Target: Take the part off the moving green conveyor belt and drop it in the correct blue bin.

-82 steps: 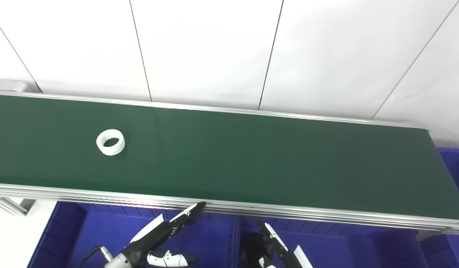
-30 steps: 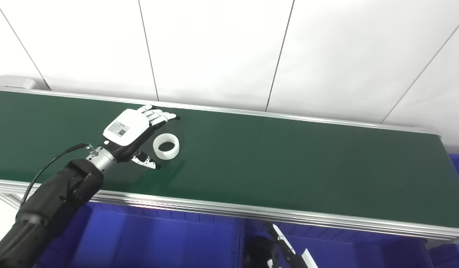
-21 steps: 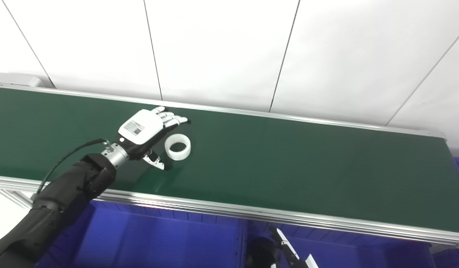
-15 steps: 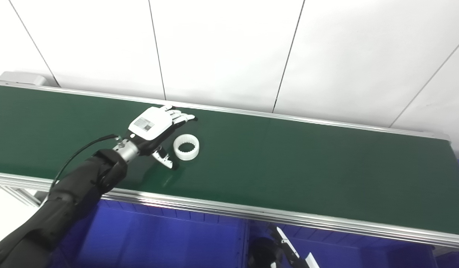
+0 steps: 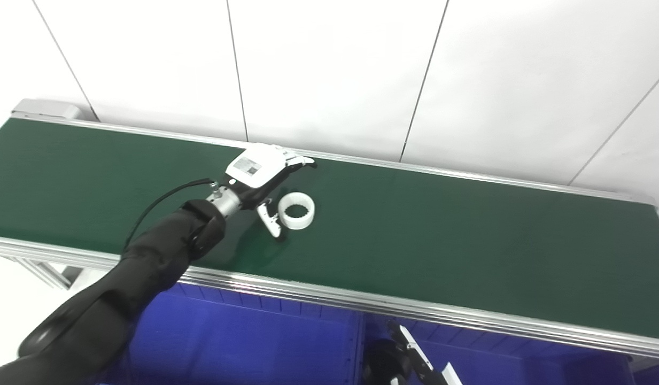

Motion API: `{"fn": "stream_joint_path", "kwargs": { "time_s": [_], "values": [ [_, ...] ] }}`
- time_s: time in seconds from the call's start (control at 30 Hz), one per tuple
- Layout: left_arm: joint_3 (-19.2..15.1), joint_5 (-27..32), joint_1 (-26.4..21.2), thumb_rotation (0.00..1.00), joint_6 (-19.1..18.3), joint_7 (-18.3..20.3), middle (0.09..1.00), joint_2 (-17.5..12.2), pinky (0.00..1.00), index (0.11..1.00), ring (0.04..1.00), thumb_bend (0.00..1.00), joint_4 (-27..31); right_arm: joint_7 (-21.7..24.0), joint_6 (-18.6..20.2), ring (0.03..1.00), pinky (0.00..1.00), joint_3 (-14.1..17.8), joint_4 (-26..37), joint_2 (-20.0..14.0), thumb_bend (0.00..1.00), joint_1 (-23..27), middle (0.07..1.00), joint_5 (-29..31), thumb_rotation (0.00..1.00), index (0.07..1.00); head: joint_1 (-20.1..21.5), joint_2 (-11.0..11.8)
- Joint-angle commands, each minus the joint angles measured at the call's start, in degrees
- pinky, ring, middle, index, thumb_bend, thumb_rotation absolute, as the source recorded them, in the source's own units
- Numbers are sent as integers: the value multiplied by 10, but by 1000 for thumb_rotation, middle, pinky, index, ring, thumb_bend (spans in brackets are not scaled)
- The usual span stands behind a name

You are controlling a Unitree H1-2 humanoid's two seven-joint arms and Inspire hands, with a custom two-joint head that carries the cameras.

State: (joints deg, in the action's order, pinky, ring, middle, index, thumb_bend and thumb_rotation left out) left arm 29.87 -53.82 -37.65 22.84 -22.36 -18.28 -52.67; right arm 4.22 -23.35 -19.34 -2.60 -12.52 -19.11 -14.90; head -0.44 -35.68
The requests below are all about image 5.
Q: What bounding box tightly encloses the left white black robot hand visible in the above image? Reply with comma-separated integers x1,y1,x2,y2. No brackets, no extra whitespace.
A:
222,143,317,240

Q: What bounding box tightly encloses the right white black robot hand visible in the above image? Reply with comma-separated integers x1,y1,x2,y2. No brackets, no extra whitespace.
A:
388,321,463,385

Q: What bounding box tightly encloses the white ring gear part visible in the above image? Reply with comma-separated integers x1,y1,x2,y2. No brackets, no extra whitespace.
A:
278,192,315,230

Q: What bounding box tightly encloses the blue plastic bin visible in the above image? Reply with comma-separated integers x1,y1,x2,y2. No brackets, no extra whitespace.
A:
361,315,637,385
99,282,365,385

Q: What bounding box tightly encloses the green conveyor belt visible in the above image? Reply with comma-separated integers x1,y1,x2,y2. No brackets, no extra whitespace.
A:
0,99,659,360
0,119,659,343

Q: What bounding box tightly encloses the aluminium conveyor leg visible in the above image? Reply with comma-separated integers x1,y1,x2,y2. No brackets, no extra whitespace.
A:
0,256,87,289

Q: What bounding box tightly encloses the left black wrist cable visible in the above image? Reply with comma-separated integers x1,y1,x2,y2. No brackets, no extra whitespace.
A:
123,178,219,252

